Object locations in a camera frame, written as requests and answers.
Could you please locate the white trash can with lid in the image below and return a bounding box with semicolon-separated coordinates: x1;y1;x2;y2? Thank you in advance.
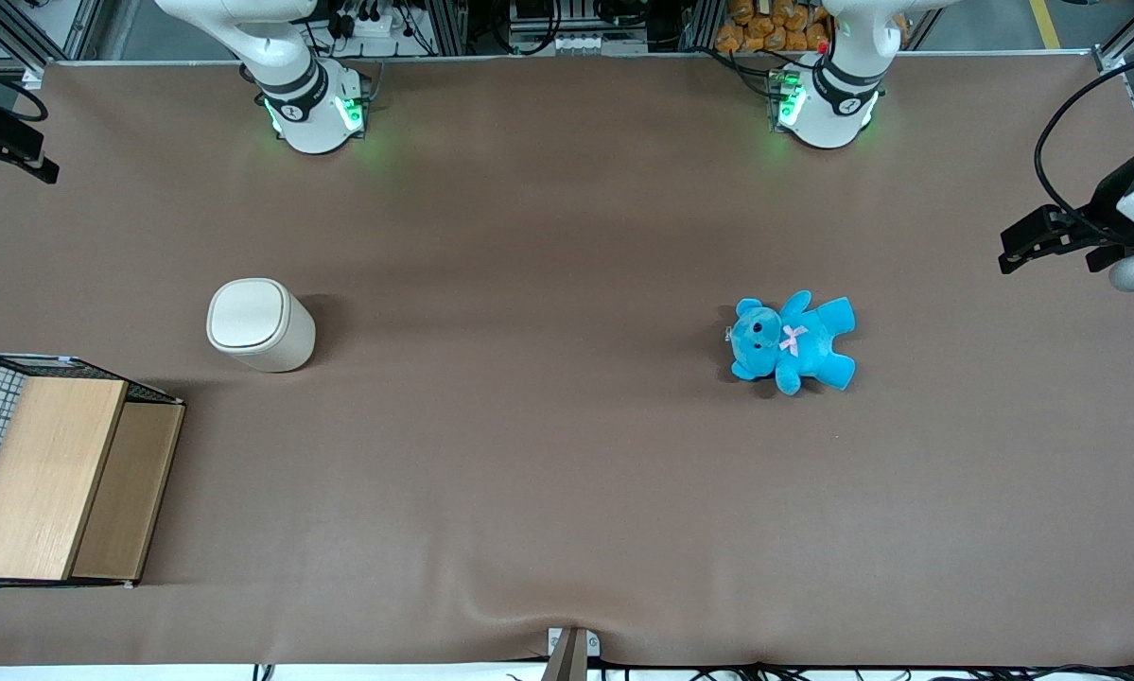
205;277;318;374

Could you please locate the blue teddy bear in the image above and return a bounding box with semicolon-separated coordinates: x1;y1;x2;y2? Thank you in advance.
726;289;858;397

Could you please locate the white power strip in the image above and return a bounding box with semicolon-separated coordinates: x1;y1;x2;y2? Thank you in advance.
340;8;409;41

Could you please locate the brown table mat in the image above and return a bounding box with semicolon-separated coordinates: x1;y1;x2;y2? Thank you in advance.
0;52;1134;669

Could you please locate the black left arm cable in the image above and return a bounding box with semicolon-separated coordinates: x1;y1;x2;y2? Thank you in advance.
1034;52;1134;237

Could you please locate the aluminium frame profile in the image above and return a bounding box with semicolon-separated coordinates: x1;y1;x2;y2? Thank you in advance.
0;0;104;69
1091;17;1134;75

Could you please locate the wire rack with wooden shelves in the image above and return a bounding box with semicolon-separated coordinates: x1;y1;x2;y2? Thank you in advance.
0;352;187;590

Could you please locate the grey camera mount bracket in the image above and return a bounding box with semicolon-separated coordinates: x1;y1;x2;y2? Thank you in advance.
542;625;602;681

